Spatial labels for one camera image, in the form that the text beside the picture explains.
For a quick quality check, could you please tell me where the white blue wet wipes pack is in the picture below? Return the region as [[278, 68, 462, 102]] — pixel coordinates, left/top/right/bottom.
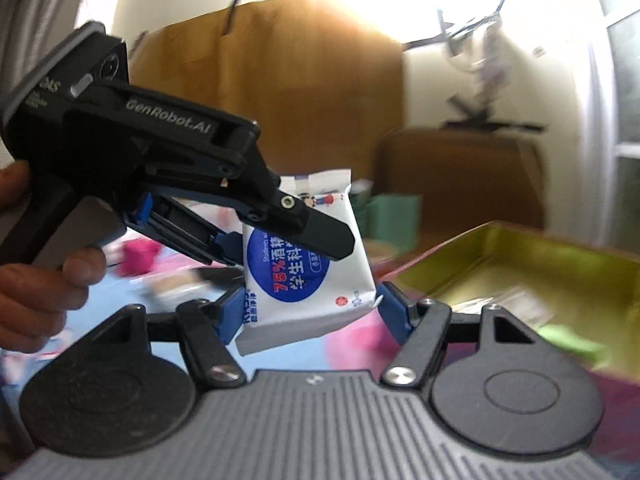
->
[[235, 169, 381, 356]]

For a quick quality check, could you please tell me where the person's left hand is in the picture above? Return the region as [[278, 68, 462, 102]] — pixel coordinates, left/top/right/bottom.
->
[[0, 160, 109, 354]]

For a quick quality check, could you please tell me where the pink fluffy sock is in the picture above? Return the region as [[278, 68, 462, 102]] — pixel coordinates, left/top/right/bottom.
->
[[118, 238, 162, 276]]

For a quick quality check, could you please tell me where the blue Peppa Pig blanket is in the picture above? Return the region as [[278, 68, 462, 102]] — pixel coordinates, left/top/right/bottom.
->
[[0, 204, 452, 411]]

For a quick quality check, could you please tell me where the green plastic cup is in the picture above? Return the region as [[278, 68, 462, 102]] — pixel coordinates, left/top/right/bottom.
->
[[366, 194, 422, 252]]

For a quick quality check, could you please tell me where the brown wooden headboard panel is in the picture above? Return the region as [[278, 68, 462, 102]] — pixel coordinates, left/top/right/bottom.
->
[[129, 0, 404, 179]]

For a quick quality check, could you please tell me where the brown padded chair back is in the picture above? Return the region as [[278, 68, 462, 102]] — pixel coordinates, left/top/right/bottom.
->
[[373, 128, 546, 252]]

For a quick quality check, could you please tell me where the pink metal tin box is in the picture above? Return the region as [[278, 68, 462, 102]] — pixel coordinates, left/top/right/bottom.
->
[[383, 222, 639, 479]]

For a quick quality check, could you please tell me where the white power strip with cables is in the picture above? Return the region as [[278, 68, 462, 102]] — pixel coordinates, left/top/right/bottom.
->
[[402, 0, 546, 134]]

